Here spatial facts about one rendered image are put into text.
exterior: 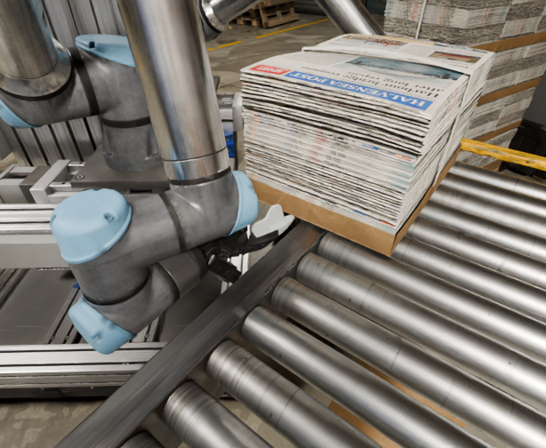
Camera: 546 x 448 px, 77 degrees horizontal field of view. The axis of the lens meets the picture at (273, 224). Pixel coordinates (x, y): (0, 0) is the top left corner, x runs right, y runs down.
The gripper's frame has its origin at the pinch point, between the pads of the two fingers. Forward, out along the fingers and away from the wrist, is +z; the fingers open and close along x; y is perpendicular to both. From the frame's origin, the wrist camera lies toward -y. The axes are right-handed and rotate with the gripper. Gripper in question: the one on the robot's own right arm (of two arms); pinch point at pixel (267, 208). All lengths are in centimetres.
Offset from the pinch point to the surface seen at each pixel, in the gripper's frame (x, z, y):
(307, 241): -11.2, -4.2, 0.6
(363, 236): -18.9, -0.6, 3.3
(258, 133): 1.7, 0.0, 14.2
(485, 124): -19, 156, -30
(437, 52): -15.8, 28.6, 23.7
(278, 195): -3.0, -0.6, 4.4
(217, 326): -10.8, -24.6, 0.6
